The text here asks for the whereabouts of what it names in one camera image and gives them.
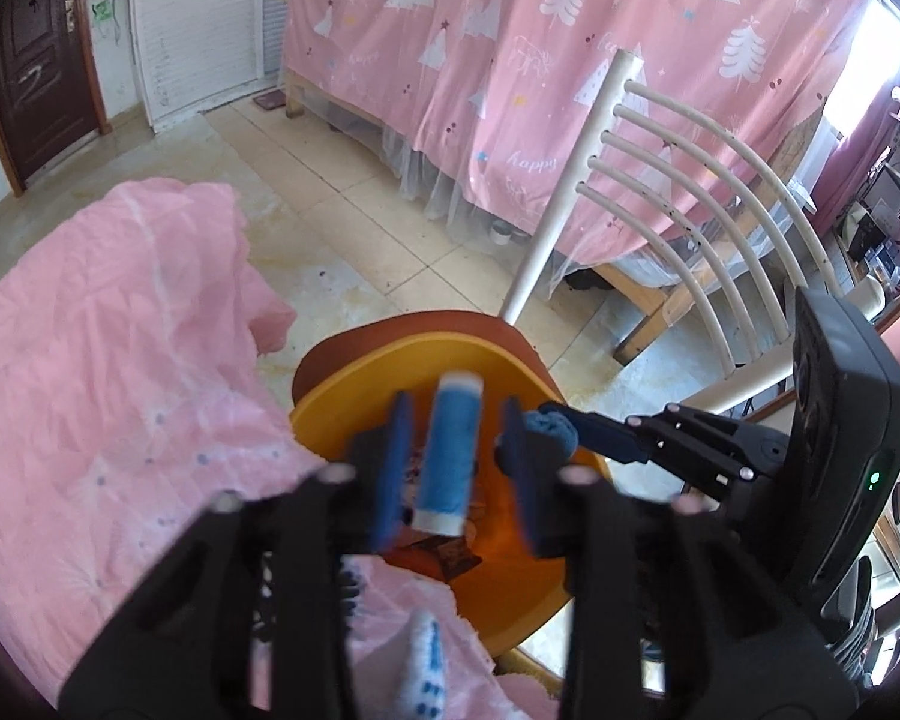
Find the blue sock with white ends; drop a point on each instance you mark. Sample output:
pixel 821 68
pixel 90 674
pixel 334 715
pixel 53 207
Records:
pixel 450 450

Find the purple window curtain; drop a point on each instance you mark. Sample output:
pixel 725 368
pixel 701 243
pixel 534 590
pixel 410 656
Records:
pixel 851 165

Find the small purple floor mat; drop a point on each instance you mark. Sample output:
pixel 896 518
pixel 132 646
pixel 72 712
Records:
pixel 270 100

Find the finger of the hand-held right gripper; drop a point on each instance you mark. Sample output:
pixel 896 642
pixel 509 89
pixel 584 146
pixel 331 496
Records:
pixel 600 435

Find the white mesh bed skirt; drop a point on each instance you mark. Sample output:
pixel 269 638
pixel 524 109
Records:
pixel 435 180

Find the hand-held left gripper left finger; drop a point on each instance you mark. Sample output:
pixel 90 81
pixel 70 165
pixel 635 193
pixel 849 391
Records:
pixel 390 480

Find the dark blue sock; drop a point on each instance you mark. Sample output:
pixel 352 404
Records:
pixel 559 435

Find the small white jar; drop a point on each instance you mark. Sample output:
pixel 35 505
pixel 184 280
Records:
pixel 500 232

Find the black and white striped sock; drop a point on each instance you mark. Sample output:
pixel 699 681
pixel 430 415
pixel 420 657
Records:
pixel 349 589

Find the white louvered door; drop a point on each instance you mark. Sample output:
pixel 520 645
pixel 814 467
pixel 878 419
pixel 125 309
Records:
pixel 195 22

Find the bright window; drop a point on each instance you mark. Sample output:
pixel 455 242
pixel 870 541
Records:
pixel 862 67

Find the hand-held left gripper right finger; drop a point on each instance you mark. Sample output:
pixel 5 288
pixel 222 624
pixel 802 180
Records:
pixel 529 495

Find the orange plastic basin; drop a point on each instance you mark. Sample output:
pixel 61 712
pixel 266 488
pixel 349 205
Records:
pixel 360 390

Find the white sock with blue dots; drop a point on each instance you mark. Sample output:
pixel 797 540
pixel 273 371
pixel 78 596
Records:
pixel 424 664

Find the white chair with brown seat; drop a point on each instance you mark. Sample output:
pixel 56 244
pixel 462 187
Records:
pixel 570 187

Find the dark brown door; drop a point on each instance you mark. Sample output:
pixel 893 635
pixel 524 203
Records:
pixel 37 60

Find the plain pink bed sheet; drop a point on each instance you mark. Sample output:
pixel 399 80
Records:
pixel 120 360

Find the pink tree-print bed curtain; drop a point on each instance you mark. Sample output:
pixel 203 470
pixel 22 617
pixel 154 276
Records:
pixel 532 75

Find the dark shoe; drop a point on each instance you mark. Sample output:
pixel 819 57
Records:
pixel 585 279

